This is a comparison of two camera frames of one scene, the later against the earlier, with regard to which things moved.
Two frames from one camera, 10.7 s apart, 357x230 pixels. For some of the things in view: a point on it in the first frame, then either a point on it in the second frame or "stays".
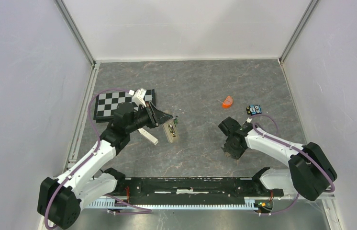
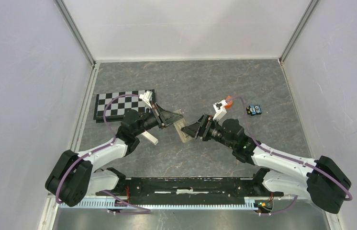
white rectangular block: (148, 136) stays
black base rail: (165, 190) stays
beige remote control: (170, 130) to (180, 124)
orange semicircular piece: (227, 102) stays
